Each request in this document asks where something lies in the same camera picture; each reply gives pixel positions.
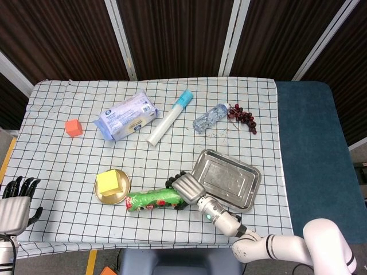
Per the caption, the green chips can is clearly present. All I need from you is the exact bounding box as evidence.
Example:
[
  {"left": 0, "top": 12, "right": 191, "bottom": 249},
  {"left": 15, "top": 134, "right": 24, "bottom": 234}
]
[{"left": 124, "top": 187, "right": 186, "bottom": 214}]

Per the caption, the yellow floor tape strip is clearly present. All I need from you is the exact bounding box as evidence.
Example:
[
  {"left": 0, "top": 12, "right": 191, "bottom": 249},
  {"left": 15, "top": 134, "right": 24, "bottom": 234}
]
[{"left": 85, "top": 249, "right": 98, "bottom": 275}]

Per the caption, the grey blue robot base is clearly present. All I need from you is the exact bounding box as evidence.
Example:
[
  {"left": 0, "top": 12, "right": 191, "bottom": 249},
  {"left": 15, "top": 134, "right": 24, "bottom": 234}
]
[{"left": 119, "top": 247, "right": 244, "bottom": 275}]

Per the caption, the black equipment box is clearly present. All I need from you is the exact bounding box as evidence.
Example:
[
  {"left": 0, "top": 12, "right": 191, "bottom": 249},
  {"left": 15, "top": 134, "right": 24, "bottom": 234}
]
[{"left": 354, "top": 162, "right": 367, "bottom": 198}]

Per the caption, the round steel plate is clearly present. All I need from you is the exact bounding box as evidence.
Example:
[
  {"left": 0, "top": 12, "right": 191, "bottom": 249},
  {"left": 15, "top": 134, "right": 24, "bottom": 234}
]
[{"left": 94, "top": 168, "right": 132, "bottom": 205}]

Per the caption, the yellow cube block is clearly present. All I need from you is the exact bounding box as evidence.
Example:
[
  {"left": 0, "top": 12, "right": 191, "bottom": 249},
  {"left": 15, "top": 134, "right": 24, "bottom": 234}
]
[{"left": 96, "top": 169, "right": 124, "bottom": 197}]

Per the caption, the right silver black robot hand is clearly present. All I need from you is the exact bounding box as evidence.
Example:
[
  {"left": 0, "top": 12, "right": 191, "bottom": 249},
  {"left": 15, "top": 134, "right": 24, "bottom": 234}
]
[{"left": 165, "top": 171, "right": 208, "bottom": 211}]

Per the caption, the teal table mat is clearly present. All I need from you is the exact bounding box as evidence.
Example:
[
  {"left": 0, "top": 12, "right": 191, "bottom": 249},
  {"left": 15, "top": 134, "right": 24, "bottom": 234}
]
[{"left": 275, "top": 81, "right": 367, "bottom": 247}]

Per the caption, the clear plastic water bottle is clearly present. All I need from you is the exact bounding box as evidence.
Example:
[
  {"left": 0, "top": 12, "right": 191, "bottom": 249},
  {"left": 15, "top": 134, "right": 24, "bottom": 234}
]
[{"left": 192, "top": 103, "right": 231, "bottom": 135}]

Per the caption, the white black-checked tablecloth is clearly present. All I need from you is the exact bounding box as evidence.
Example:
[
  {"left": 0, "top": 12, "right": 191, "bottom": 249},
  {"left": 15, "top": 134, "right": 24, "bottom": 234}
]
[{"left": 0, "top": 78, "right": 296, "bottom": 253}]

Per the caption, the pale blue tissue pack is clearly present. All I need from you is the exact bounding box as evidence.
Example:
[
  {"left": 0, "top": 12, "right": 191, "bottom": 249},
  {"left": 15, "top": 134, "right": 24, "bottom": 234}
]
[{"left": 92, "top": 90, "right": 160, "bottom": 142}]

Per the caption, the orange floor object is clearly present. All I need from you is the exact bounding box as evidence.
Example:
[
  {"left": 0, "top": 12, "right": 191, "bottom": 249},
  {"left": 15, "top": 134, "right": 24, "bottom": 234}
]
[{"left": 99, "top": 265, "right": 120, "bottom": 275}]

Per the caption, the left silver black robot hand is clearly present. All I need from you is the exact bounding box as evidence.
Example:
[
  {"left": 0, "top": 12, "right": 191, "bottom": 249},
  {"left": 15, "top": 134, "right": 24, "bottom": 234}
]
[{"left": 0, "top": 176, "right": 44, "bottom": 235}]

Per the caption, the orange cube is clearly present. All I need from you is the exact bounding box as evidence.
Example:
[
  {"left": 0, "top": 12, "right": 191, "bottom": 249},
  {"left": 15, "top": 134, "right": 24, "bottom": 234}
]
[{"left": 64, "top": 119, "right": 84, "bottom": 139}]

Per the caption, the brown ribbed partition panel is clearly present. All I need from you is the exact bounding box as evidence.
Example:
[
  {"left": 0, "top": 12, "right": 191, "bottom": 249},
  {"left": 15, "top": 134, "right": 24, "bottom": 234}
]
[
  {"left": 0, "top": 0, "right": 131, "bottom": 87},
  {"left": 116, "top": 0, "right": 236, "bottom": 81},
  {"left": 303, "top": 5, "right": 367, "bottom": 147},
  {"left": 229, "top": 0, "right": 353, "bottom": 81}
]

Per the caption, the plastic wrap roll blue cap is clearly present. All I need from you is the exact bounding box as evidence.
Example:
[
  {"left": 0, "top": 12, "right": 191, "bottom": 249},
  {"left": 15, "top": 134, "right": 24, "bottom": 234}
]
[{"left": 146, "top": 89, "right": 193, "bottom": 147}]

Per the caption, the rectangular steel tray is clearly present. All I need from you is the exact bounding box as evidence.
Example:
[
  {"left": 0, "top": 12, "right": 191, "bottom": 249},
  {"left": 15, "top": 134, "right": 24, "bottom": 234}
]
[{"left": 190, "top": 148, "right": 262, "bottom": 213}]

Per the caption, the white partition frame post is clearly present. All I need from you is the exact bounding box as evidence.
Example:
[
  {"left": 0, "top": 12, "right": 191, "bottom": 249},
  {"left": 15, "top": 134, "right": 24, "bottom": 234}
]
[
  {"left": 218, "top": 0, "right": 244, "bottom": 77},
  {"left": 291, "top": 0, "right": 361, "bottom": 81},
  {"left": 0, "top": 50, "right": 34, "bottom": 98},
  {"left": 104, "top": 0, "right": 138, "bottom": 81}
]

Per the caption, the dark red grape bunch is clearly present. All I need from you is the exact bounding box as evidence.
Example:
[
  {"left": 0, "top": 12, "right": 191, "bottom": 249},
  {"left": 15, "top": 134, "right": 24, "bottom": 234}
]
[{"left": 227, "top": 103, "right": 258, "bottom": 135}]

